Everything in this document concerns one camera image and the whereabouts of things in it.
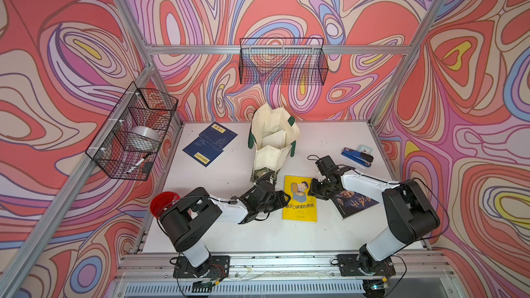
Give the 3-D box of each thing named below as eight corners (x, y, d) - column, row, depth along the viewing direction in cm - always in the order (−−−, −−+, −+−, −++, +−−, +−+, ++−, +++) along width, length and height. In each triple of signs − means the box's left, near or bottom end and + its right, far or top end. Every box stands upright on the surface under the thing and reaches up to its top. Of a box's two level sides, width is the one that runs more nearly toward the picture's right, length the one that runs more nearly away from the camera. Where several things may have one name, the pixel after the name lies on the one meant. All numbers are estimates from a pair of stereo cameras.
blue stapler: (340, 154, 108) (342, 150, 104) (343, 149, 110) (345, 144, 107) (368, 167, 102) (371, 163, 99) (370, 161, 105) (374, 156, 102)
